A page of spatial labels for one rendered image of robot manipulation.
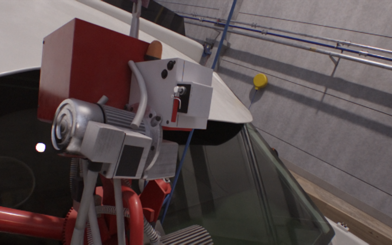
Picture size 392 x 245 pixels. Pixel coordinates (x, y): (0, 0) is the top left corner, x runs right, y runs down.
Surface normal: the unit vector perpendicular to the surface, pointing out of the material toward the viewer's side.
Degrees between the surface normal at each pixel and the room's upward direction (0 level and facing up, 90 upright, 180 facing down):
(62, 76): 90
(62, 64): 90
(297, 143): 90
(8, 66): 21
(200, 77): 73
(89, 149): 81
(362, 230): 90
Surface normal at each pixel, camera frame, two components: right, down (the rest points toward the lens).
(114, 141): 0.72, 0.24
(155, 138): -0.63, -0.18
